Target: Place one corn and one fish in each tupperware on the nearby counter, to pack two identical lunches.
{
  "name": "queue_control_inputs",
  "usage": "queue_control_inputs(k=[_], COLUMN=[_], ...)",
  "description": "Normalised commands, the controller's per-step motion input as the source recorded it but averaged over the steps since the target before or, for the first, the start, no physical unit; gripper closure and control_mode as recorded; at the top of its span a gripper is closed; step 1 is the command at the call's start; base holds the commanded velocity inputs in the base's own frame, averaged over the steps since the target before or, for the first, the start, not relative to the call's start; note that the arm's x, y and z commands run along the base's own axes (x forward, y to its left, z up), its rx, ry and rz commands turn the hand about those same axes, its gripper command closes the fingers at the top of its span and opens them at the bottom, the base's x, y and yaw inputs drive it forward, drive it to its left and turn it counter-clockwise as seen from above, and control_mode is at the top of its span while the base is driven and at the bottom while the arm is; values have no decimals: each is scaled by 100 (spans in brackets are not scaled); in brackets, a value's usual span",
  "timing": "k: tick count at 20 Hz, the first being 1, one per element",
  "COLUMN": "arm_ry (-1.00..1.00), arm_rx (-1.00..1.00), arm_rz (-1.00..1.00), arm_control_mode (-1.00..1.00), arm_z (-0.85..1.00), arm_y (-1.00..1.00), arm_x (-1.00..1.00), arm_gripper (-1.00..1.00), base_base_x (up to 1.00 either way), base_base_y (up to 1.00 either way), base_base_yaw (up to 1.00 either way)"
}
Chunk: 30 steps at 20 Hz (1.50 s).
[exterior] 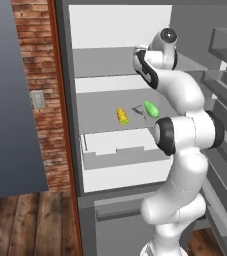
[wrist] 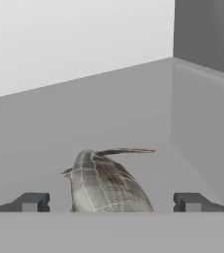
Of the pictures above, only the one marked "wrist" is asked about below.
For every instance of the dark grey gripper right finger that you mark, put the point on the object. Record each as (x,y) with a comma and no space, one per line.
(190,201)

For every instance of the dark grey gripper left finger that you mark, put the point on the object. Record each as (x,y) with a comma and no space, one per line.
(31,201)

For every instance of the grey metal sink basin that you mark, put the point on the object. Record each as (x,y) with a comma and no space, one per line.
(123,115)

